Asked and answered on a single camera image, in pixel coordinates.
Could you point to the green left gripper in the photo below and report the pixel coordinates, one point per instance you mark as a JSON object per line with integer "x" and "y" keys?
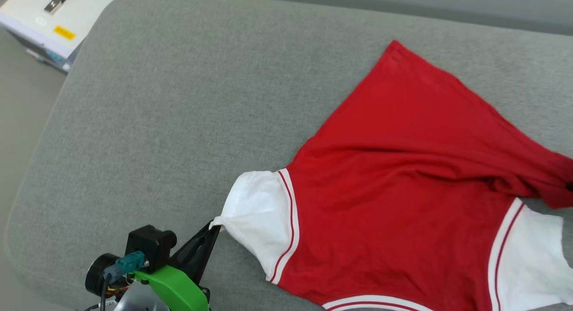
{"x": 179, "y": 288}

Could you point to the red and white t-shirt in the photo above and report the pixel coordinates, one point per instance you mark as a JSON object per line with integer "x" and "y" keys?
{"x": 403, "y": 190}

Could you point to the black round left wrist module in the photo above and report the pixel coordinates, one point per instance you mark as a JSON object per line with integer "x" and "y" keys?
{"x": 96, "y": 277}

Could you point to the grey fabric sofa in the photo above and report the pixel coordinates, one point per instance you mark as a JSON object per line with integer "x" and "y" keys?
{"x": 179, "y": 123}

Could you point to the white equipment box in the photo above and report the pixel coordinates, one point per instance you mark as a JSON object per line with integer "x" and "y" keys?
{"x": 58, "y": 20}

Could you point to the silver usb plug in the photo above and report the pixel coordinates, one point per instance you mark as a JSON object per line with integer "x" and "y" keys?
{"x": 56, "y": 3}

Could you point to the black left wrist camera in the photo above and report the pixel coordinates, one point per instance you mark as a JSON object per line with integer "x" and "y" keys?
{"x": 150, "y": 246}

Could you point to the teal left camera connector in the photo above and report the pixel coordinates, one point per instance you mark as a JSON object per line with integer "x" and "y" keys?
{"x": 130, "y": 262}

